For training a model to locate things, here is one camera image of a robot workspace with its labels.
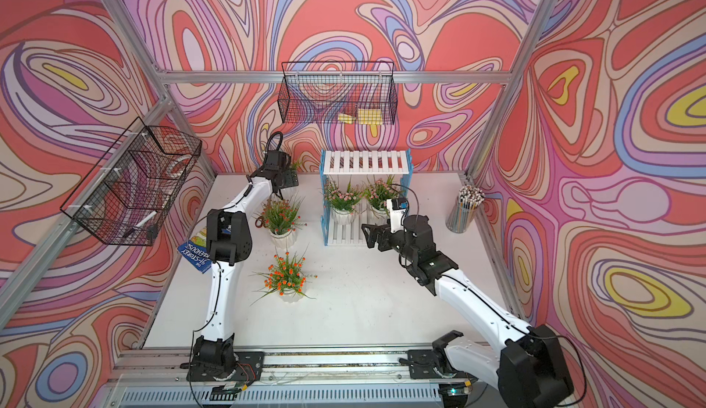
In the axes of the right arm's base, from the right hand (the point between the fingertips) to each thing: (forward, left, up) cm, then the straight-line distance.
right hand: (376, 230), depth 81 cm
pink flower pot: (+14, +11, -2) cm, 18 cm away
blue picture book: (+3, +62, -14) cm, 63 cm away
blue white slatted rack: (+20, +4, +10) cm, 23 cm away
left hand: (+33, +34, -10) cm, 48 cm away
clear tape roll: (+21, +63, +10) cm, 67 cm away
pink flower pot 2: (+15, -2, -1) cm, 15 cm away
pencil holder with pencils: (+10, -30, -5) cm, 33 cm away
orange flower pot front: (-12, +26, -3) cm, 29 cm away
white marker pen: (-2, +63, +10) cm, 64 cm away
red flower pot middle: (+9, +30, -3) cm, 31 cm away
